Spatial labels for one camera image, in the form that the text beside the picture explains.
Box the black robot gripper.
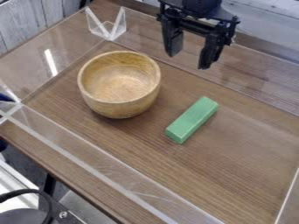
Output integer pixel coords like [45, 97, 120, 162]
[156, 0, 240, 70]

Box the green rectangular block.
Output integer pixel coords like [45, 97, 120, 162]
[165, 97, 220, 144]

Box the brown wooden bowl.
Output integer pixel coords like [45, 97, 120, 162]
[77, 51, 161, 119]

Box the black table leg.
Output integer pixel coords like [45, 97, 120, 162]
[42, 174, 56, 196]

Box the clear acrylic corner bracket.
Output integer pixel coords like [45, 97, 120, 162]
[84, 7, 127, 41]

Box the clear acrylic tray wall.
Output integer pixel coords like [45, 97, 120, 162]
[0, 84, 224, 224]

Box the black metal bracket with screw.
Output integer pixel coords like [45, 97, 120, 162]
[48, 199, 86, 224]

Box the black cable loop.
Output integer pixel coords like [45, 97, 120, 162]
[0, 188, 54, 224]

